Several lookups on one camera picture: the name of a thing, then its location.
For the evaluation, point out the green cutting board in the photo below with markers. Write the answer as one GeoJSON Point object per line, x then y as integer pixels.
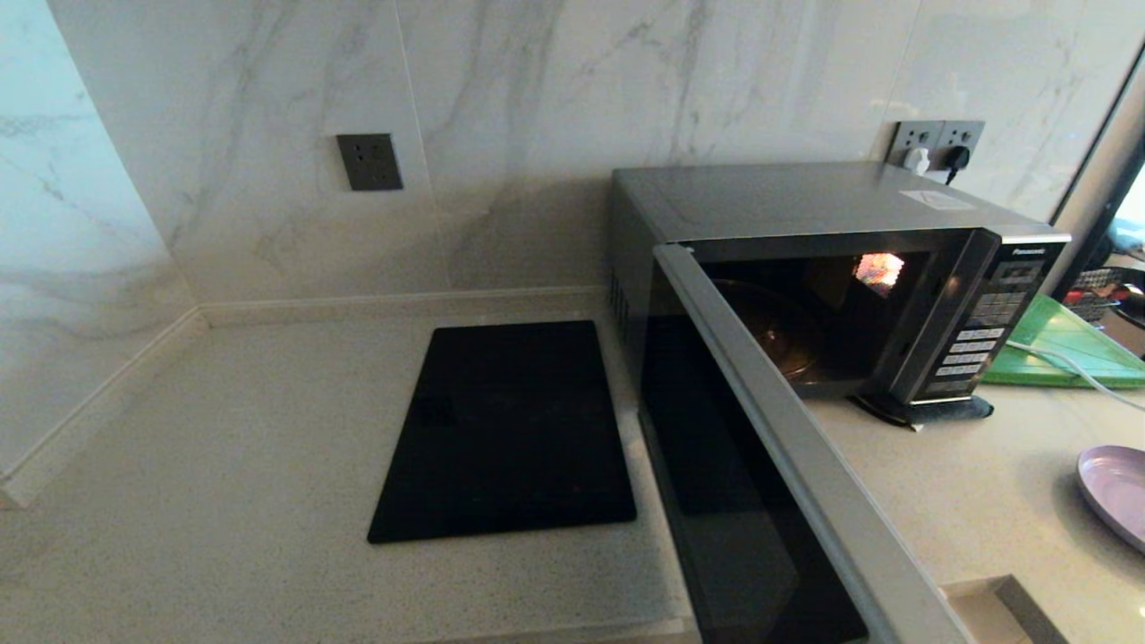
{"type": "Point", "coordinates": [1064, 349]}

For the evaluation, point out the beige cabinet door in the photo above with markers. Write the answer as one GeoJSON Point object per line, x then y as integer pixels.
{"type": "Point", "coordinates": [979, 622]}

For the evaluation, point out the dark cloth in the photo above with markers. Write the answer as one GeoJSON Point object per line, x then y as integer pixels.
{"type": "Point", "coordinates": [948, 411]}

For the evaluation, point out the lilac plastic plate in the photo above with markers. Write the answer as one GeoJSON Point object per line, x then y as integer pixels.
{"type": "Point", "coordinates": [1118, 487]}

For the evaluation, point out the dark grey wall socket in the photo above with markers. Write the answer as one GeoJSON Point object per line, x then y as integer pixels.
{"type": "Point", "coordinates": [369, 162]}

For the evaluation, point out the blue background object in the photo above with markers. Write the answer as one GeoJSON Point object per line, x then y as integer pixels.
{"type": "Point", "coordinates": [1129, 237]}

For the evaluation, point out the dark window frame post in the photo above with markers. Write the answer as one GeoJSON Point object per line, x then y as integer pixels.
{"type": "Point", "coordinates": [1087, 201]}

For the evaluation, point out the black glass induction cooktop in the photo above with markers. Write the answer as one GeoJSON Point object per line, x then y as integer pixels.
{"type": "Point", "coordinates": [505, 438]}

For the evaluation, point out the black power plug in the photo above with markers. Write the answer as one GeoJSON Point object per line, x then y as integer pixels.
{"type": "Point", "coordinates": [957, 157]}

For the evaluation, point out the black glass microwave door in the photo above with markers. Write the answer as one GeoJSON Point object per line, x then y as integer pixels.
{"type": "Point", "coordinates": [742, 501]}

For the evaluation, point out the white power plug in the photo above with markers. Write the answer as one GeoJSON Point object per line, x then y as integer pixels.
{"type": "Point", "coordinates": [917, 160]}

